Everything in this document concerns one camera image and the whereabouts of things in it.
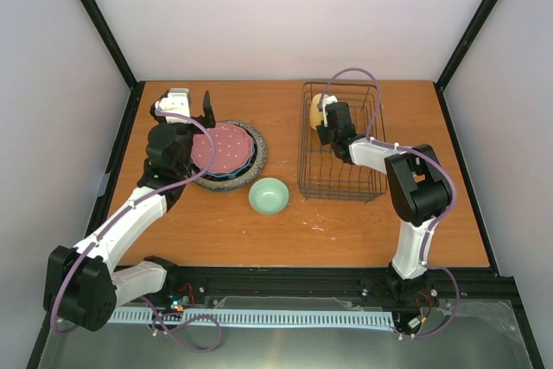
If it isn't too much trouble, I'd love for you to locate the yellow ceramic mug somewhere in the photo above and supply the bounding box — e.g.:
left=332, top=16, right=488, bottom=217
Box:
left=309, top=93, right=324, bottom=130

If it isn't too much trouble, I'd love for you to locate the mint green ceramic bowl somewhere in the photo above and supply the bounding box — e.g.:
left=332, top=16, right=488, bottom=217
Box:
left=248, top=177, right=289, bottom=215

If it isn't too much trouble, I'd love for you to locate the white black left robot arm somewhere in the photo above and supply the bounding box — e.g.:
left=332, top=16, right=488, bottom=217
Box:
left=43, top=96, right=215, bottom=333

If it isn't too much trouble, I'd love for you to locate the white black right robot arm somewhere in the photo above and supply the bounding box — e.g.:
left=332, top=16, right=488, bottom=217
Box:
left=310, top=92, right=457, bottom=303

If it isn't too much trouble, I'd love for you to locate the pink polka dot plate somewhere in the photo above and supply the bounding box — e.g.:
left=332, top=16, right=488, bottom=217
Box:
left=191, top=123, right=255, bottom=177

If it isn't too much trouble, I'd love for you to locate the teal blue plate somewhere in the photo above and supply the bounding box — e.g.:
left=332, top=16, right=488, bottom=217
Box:
left=204, top=141, right=257, bottom=179

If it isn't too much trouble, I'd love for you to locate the speckled large stoneware plate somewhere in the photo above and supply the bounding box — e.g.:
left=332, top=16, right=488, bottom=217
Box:
left=195, top=120, right=268, bottom=193

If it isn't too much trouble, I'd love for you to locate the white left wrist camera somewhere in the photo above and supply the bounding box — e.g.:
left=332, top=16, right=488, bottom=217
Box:
left=154, top=87, right=190, bottom=124

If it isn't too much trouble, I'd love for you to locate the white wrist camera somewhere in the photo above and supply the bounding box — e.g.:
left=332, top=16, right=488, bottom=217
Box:
left=154, top=87, right=190, bottom=124
left=316, top=94, right=338, bottom=112

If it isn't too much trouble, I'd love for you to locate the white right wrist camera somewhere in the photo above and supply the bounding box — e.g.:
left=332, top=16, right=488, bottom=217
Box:
left=316, top=94, right=338, bottom=112

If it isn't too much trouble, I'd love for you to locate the dark wire dish rack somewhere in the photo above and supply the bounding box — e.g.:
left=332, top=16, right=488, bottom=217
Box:
left=297, top=81, right=387, bottom=203

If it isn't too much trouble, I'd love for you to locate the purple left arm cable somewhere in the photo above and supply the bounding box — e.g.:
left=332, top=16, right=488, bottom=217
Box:
left=49, top=111, right=217, bottom=335

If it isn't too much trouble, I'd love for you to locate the left electronics board with wires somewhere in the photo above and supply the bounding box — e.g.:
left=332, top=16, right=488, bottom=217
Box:
left=168, top=283, right=195, bottom=312

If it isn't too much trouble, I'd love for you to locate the right connector with wires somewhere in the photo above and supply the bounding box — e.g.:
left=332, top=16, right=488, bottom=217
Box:
left=407, top=290, right=435, bottom=333

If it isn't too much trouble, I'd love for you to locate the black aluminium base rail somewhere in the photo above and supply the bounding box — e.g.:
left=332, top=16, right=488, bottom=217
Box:
left=55, top=265, right=518, bottom=314

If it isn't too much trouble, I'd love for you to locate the black frame post left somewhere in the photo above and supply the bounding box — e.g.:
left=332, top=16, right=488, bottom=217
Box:
left=54, top=0, right=142, bottom=89

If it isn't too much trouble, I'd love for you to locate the black frame post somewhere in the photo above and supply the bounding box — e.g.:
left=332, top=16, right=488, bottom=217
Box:
left=54, top=0, right=142, bottom=89
left=435, top=0, right=527, bottom=89

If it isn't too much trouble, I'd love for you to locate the light blue slotted cable duct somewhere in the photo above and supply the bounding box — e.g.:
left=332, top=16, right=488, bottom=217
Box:
left=105, top=306, right=395, bottom=330

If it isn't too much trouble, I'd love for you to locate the black frame post right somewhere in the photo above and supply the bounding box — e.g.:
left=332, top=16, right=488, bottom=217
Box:
left=435, top=0, right=527, bottom=89

